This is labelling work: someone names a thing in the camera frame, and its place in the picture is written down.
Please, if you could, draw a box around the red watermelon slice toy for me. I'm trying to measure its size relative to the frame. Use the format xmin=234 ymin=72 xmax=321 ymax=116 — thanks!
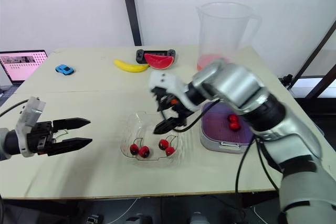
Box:
xmin=143 ymin=52 xmax=175 ymax=71

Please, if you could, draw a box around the clear plastic bowl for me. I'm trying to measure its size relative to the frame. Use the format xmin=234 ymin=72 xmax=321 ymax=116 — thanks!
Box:
xmin=120 ymin=110 xmax=185 ymax=168

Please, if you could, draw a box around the yellow toy banana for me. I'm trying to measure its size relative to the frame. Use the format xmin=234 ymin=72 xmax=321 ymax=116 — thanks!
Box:
xmin=113 ymin=59 xmax=151 ymax=73

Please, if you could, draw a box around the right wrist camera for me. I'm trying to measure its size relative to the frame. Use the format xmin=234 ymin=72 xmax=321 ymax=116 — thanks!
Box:
xmin=148 ymin=71 xmax=201 ymax=112

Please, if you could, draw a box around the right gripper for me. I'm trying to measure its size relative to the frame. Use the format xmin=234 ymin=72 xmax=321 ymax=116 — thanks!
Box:
xmin=151 ymin=86 xmax=195 ymax=128

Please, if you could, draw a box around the black handheld game console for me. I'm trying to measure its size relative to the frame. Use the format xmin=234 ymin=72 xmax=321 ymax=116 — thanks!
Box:
xmin=135 ymin=48 xmax=177 ymax=65

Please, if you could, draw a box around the black cable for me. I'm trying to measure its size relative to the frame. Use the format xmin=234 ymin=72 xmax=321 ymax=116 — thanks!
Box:
xmin=0 ymin=99 xmax=30 ymax=118
xmin=158 ymin=99 xmax=224 ymax=133
xmin=234 ymin=138 xmax=279 ymax=201

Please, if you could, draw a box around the laptop with pink screen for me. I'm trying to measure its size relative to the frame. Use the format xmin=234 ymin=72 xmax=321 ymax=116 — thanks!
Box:
xmin=0 ymin=49 xmax=49 ymax=86

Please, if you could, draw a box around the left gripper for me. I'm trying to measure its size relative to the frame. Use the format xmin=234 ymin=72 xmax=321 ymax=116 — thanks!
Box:
xmin=26 ymin=117 xmax=93 ymax=157

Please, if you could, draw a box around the clear plastic measuring jug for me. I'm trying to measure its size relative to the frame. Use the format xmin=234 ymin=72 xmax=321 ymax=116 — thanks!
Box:
xmin=195 ymin=1 xmax=263 ymax=72

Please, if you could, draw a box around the green cherry stem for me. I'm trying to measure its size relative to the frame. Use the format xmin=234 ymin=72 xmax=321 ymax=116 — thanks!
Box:
xmin=54 ymin=129 xmax=70 ymax=142

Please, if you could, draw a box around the purple colander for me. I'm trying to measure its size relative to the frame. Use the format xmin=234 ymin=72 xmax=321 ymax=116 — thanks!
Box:
xmin=202 ymin=101 xmax=254 ymax=145

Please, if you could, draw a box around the blue toy car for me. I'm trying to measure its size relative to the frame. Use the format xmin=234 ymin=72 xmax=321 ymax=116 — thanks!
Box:
xmin=55 ymin=63 xmax=75 ymax=76

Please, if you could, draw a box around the red cherry pair with stem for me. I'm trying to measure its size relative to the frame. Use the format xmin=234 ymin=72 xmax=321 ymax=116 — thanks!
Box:
xmin=130 ymin=137 xmax=151 ymax=159
xmin=158 ymin=135 xmax=177 ymax=157

